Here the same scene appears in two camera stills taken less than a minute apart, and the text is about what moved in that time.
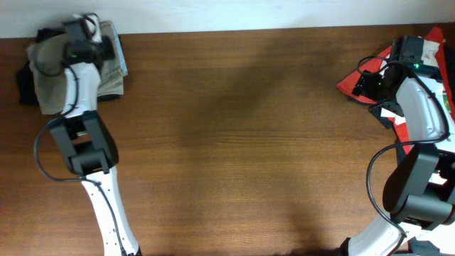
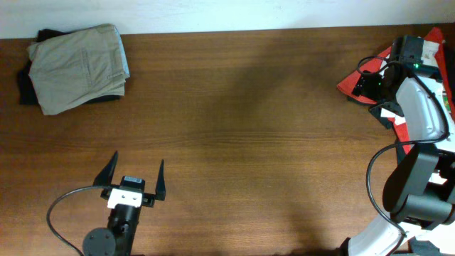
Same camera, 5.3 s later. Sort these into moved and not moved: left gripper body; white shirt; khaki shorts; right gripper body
Moved: left gripper body
Not moved: white shirt; khaki shorts; right gripper body
